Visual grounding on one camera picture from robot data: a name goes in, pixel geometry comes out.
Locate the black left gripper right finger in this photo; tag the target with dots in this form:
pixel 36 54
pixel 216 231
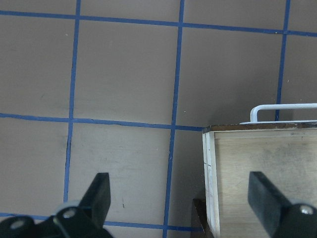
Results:
pixel 278 215

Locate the wooden drawer with white handle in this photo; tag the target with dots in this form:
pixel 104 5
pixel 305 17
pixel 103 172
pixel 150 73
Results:
pixel 285 151

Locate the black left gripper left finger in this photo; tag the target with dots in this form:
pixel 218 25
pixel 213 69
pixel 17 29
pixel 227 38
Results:
pixel 86 218

